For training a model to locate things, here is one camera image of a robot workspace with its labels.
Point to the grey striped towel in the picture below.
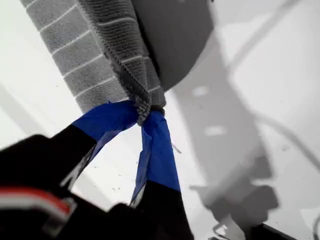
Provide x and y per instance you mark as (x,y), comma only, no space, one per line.
(82,57)

